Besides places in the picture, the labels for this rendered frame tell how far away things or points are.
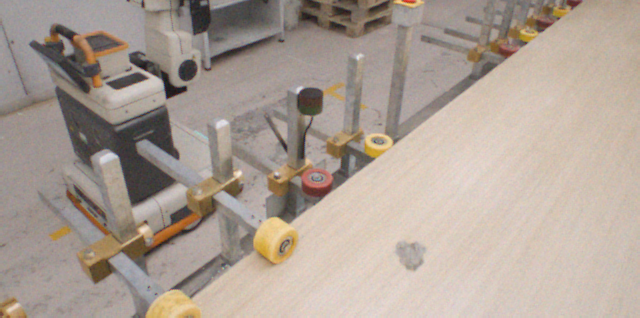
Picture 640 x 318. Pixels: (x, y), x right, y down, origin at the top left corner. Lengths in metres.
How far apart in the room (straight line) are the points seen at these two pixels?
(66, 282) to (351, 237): 1.56
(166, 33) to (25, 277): 1.23
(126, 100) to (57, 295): 0.90
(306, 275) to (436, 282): 0.26
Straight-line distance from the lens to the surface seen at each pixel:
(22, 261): 2.53
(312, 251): 1.02
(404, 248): 1.03
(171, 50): 2.14
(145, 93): 1.93
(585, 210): 1.31
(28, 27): 3.66
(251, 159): 1.35
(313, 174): 1.21
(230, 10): 4.51
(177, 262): 2.27
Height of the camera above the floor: 1.64
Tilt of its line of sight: 33 degrees down
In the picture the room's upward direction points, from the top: 2 degrees clockwise
